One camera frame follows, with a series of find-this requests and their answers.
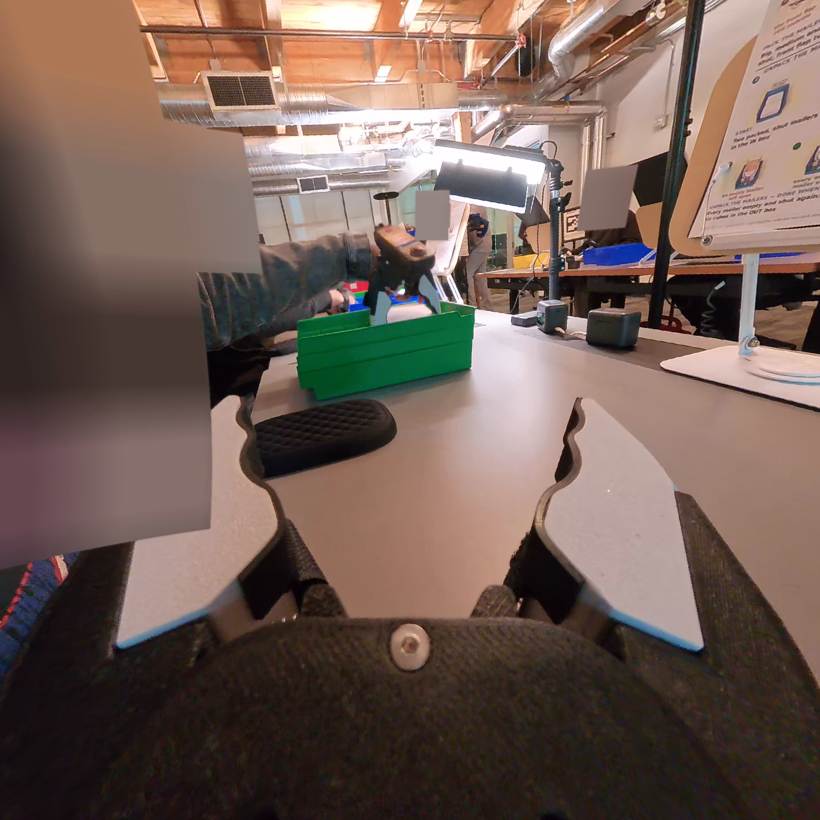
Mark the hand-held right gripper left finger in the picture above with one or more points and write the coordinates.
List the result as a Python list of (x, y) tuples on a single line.
[(192, 576)]

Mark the ceiling air vent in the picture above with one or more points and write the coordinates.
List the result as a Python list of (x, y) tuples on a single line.
[(240, 89)]

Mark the wooden table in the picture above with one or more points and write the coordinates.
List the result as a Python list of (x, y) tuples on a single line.
[(679, 268)]

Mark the black light stand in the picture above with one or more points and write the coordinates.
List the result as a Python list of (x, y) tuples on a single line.
[(556, 243)]

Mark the black wrist rest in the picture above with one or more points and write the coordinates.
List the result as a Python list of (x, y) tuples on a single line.
[(320, 432)]

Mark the flat grey device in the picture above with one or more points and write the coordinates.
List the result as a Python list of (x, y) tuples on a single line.
[(522, 320)]

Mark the studio light panel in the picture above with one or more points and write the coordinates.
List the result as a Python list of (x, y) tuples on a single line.
[(493, 170)]

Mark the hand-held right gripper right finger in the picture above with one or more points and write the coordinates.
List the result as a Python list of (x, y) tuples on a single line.
[(628, 532)]

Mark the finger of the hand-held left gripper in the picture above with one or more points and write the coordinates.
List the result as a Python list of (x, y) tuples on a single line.
[(430, 296), (379, 311)]

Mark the black slanted pole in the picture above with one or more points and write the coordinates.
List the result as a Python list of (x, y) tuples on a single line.
[(672, 192)]

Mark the white cardboard mailer box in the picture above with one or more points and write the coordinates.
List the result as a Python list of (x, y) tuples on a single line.
[(410, 314)]

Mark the yellow plastic bin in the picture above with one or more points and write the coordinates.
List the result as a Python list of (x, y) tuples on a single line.
[(533, 261)]

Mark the blue plastic bin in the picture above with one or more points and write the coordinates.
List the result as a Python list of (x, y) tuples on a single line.
[(612, 255)]

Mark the green plastic bin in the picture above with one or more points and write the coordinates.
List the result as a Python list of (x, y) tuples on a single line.
[(384, 352)]

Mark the cardboard instruction board on legs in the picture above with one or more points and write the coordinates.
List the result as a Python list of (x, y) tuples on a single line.
[(458, 256)]

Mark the white stand with instruction board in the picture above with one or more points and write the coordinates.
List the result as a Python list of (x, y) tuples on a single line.
[(762, 128)]

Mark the person's left forearm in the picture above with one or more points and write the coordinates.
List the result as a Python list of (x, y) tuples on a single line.
[(288, 282)]

